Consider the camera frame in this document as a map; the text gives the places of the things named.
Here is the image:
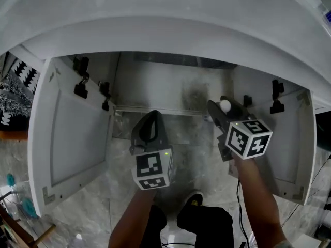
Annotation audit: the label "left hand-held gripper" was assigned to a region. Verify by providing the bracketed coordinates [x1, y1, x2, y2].
[129, 110, 173, 190]

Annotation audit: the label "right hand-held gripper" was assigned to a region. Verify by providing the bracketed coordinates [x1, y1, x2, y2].
[207, 95, 274, 162]

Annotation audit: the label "white ball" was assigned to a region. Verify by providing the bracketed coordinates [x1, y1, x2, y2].
[219, 100, 232, 113]

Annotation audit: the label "person's left forearm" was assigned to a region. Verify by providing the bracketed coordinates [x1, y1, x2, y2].
[108, 189, 157, 248]

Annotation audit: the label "person's right forearm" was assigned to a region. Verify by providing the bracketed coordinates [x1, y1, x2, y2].
[231, 153, 288, 248]

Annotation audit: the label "white cabinet door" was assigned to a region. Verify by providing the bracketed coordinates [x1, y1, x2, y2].
[258, 88, 317, 206]
[27, 57, 117, 218]

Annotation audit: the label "person's right shoe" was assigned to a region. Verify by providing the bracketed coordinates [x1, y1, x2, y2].
[185, 193, 204, 207]

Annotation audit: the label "dark round base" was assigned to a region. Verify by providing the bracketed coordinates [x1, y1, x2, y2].
[315, 111, 331, 152]

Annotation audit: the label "person's black trousers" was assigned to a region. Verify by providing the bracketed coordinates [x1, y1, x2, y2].
[146, 204, 235, 248]

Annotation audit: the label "black white speckled knit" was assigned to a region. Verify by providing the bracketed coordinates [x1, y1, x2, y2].
[0, 72, 33, 131]

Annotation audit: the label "person's grey shirt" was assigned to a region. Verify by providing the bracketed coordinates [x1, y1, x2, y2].
[271, 239, 295, 248]

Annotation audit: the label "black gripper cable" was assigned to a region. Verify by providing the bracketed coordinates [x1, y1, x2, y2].
[235, 177, 250, 248]

